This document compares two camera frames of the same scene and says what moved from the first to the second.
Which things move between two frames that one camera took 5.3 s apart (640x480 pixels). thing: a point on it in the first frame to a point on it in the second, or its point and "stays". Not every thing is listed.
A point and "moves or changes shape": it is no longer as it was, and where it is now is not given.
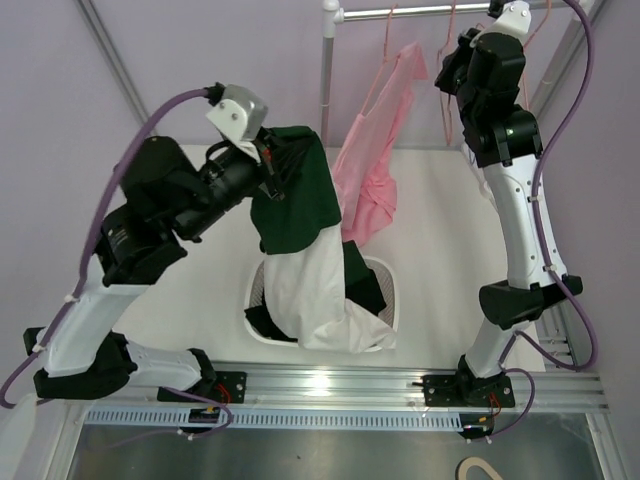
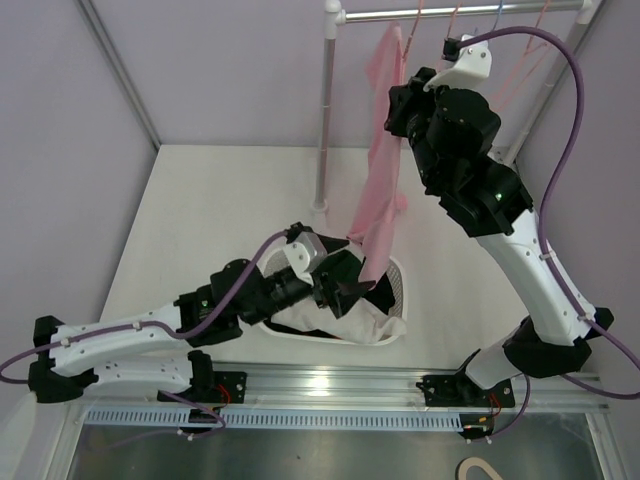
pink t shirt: [364, 173] moves or changes shape
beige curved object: [476, 461] stays
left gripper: [263, 142] to [344, 293]
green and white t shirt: [300, 238] moves or changes shape
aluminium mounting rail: [389, 387] stays
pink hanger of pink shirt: [385, 58] to [420, 7]
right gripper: [464, 51] to [406, 97]
